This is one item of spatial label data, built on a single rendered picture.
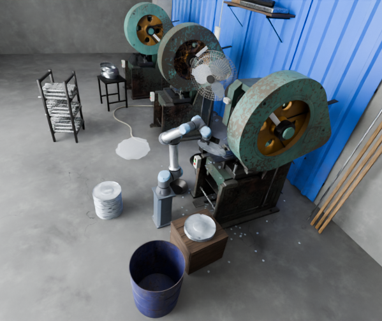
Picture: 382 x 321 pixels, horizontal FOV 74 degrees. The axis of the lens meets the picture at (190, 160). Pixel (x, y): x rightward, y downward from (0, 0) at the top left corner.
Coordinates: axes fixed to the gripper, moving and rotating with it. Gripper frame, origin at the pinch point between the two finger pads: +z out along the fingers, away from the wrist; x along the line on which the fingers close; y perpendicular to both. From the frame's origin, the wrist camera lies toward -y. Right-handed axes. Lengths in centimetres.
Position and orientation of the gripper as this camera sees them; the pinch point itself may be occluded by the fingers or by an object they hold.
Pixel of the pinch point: (209, 142)
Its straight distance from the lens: 229.4
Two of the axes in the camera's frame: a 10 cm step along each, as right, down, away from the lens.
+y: -9.7, -2.2, 1.3
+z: 1.0, 1.6, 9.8
